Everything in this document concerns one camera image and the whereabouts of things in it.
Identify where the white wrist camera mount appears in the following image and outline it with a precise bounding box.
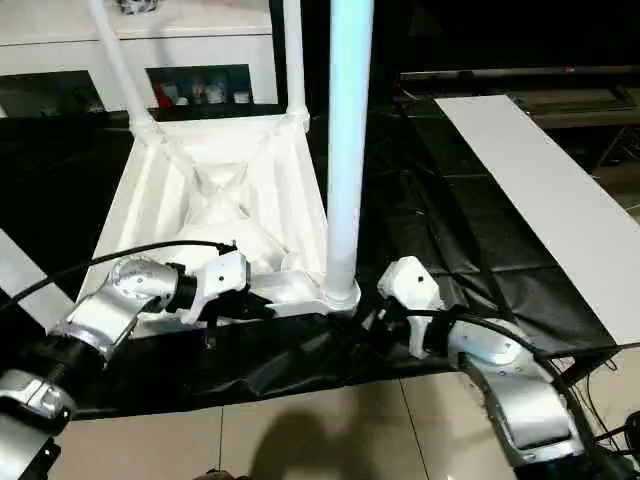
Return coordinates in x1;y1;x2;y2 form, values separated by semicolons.
375;255;446;357
178;249;250;325

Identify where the black work mat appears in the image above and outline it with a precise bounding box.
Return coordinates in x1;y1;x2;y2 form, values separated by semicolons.
0;102;617;421

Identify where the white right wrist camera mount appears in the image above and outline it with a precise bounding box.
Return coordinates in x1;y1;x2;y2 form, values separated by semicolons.
375;255;446;357

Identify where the white plastic table top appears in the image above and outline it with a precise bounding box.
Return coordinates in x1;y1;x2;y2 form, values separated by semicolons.
74;113;362;341

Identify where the white cabinet with glass doors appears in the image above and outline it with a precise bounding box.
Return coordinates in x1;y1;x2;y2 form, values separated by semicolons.
0;0;281;119

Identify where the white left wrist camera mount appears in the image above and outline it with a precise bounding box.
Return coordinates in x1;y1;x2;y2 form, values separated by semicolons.
178;249;250;325

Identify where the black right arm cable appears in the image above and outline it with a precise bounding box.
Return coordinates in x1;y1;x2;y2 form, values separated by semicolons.
404;307;604;451

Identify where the white flat board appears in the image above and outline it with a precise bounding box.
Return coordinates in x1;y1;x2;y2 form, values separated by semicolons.
433;94;640;346

